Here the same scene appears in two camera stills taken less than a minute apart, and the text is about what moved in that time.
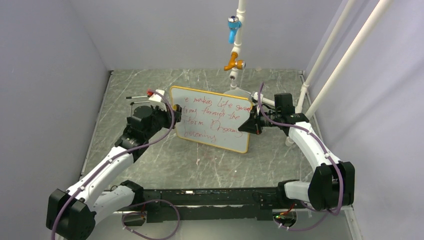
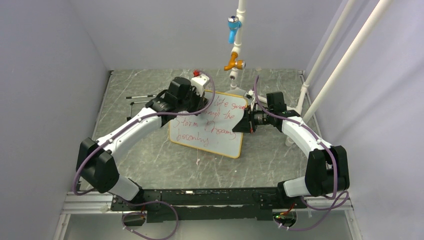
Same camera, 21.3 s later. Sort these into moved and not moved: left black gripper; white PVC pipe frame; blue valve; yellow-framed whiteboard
Moved: left black gripper; yellow-framed whiteboard
Not moved: blue valve; white PVC pipe frame
